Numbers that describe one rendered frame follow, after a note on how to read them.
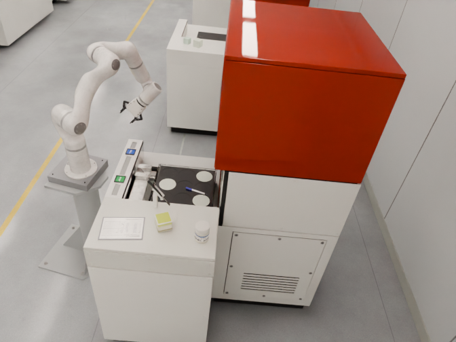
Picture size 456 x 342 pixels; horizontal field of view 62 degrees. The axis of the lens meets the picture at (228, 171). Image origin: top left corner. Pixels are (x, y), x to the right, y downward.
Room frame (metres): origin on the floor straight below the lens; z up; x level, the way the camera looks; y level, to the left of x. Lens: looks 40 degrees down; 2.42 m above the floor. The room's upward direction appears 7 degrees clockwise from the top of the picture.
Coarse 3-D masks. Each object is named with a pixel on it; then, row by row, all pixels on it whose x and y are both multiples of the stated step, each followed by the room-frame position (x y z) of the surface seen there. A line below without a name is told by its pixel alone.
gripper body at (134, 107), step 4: (132, 100) 2.14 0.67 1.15; (136, 100) 2.14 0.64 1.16; (128, 104) 2.13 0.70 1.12; (132, 104) 2.13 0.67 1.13; (136, 104) 2.13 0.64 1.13; (140, 104) 2.12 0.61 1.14; (128, 108) 2.13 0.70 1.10; (132, 108) 2.13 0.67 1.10; (136, 108) 2.12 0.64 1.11; (140, 108) 2.12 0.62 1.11; (144, 108) 2.13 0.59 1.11; (132, 112) 2.12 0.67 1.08; (136, 112) 2.12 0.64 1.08; (140, 112) 2.12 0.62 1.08; (136, 116) 2.11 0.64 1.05
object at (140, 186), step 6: (150, 174) 1.75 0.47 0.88; (138, 180) 1.68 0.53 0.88; (144, 180) 1.68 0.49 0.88; (138, 186) 1.63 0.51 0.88; (144, 186) 1.64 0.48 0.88; (132, 192) 1.57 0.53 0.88; (138, 192) 1.58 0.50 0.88; (144, 192) 1.59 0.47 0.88; (132, 198) 1.52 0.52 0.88; (138, 198) 1.53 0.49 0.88
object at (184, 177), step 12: (168, 168) 1.80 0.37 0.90; (180, 168) 1.82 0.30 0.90; (192, 168) 1.83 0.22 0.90; (180, 180) 1.70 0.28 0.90; (192, 180) 1.71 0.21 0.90; (168, 192) 1.59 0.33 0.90; (180, 192) 1.60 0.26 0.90; (192, 192) 1.61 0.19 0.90; (204, 192) 1.63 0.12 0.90; (192, 204) 1.51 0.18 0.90
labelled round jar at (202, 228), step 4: (196, 224) 1.23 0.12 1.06; (200, 224) 1.23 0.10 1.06; (204, 224) 1.23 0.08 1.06; (208, 224) 1.24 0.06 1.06; (196, 228) 1.20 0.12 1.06; (200, 228) 1.20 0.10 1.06; (204, 228) 1.21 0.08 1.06; (208, 228) 1.21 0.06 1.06; (196, 232) 1.20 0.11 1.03; (200, 232) 1.19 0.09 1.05; (204, 232) 1.19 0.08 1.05; (208, 232) 1.21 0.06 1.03; (196, 236) 1.20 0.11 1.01; (200, 236) 1.19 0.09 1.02; (204, 236) 1.19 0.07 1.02; (208, 236) 1.21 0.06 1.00; (196, 240) 1.20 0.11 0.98; (200, 240) 1.19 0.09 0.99; (204, 240) 1.19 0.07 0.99
